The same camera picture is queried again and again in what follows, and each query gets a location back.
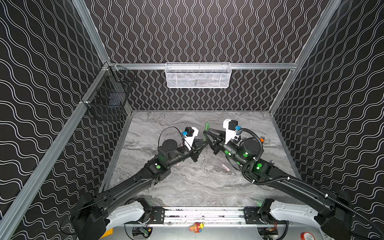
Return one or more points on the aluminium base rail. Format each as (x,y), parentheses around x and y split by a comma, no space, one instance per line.
(210,216)

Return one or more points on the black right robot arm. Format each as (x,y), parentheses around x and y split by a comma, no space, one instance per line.
(334,211)

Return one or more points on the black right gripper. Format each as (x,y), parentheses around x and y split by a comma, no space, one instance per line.
(216,144)

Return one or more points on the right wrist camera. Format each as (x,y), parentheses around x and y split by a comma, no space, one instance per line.
(231,128)

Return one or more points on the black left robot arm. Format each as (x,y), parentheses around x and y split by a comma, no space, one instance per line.
(90,215)

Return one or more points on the red tape roll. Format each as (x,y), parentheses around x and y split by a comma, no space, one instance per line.
(307,236)

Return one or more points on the white wire mesh basket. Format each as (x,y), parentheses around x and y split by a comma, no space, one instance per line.
(195,75)

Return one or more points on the red yellow toy figure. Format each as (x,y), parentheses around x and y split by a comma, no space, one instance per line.
(196,227)

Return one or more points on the black wire basket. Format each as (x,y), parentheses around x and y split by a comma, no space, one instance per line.
(108,101)

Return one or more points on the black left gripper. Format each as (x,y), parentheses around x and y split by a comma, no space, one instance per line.
(193,151)

